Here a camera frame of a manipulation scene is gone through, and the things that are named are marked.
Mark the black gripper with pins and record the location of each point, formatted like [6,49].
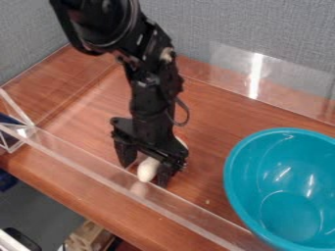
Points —
[137,134]

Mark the white toy mushroom red cap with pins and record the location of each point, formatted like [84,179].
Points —
[170,150]

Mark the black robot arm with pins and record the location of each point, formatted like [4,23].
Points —
[112,26]

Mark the blue plastic bowl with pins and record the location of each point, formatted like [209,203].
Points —
[279,182]

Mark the front clear acrylic barrier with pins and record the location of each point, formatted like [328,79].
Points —
[146,215]

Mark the clear acrylic barrier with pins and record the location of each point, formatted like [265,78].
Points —
[146,215]
[68,87]
[285,85]

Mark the wooden block below table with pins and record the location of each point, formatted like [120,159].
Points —
[89,237]

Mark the left clear acrylic barrier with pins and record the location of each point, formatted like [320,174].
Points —
[68,87]

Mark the blue object under table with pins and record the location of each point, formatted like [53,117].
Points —
[6,180]

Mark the black white device below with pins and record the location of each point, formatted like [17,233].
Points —
[14,241]

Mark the back clear acrylic barrier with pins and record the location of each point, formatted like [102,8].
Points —
[285,85]

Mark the clear acrylic front bracket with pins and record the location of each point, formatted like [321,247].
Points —
[16,125]

